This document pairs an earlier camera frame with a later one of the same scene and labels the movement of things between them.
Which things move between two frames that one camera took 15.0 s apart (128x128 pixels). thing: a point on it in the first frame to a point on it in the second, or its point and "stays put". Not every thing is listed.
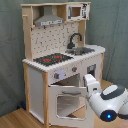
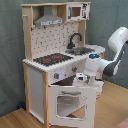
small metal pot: [79, 51] stays put
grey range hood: [48, 18] stays put
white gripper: [92, 85] to [81, 78]
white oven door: [67, 106] stays put
